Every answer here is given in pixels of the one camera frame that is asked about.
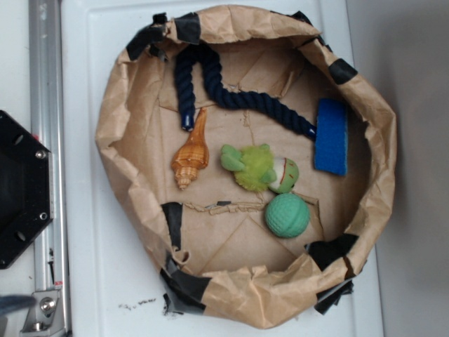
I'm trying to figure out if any green textured rubber ball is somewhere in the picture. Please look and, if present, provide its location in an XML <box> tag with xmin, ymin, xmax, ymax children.
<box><xmin>264</xmin><ymin>193</ymin><xmax>310</xmax><ymax>239</ymax></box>

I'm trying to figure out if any brown paper bag basin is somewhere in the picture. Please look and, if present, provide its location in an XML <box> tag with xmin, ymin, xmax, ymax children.
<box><xmin>95</xmin><ymin>5</ymin><xmax>397</xmax><ymax>329</ymax></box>

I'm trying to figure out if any green plush toy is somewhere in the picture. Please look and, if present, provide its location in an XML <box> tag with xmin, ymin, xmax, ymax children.
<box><xmin>220</xmin><ymin>144</ymin><xmax>300</xmax><ymax>194</ymax></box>

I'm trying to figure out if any orange spiral seashell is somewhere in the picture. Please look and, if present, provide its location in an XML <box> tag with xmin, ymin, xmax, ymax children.
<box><xmin>170</xmin><ymin>107</ymin><xmax>209</xmax><ymax>190</ymax></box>

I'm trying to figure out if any blue sponge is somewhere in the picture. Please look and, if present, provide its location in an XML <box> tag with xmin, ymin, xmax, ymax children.
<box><xmin>314</xmin><ymin>98</ymin><xmax>348</xmax><ymax>176</ymax></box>

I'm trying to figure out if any white plastic tray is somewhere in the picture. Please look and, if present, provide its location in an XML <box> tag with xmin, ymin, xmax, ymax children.
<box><xmin>61</xmin><ymin>1</ymin><xmax>383</xmax><ymax>336</ymax></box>

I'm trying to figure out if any dark blue thick rope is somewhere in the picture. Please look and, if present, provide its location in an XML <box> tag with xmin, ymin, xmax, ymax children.
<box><xmin>174</xmin><ymin>42</ymin><xmax>318</xmax><ymax>142</ymax></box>

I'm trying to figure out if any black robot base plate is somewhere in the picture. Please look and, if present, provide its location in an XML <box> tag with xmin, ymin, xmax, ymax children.
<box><xmin>1</xmin><ymin>111</ymin><xmax>52</xmax><ymax>270</ymax></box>

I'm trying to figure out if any aluminium extrusion rail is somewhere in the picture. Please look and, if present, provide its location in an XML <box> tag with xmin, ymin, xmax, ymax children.
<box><xmin>29</xmin><ymin>1</ymin><xmax>72</xmax><ymax>336</ymax></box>

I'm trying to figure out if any metal corner bracket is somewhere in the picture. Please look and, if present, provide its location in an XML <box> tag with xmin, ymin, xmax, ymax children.
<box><xmin>19</xmin><ymin>290</ymin><xmax>67</xmax><ymax>336</ymax></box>

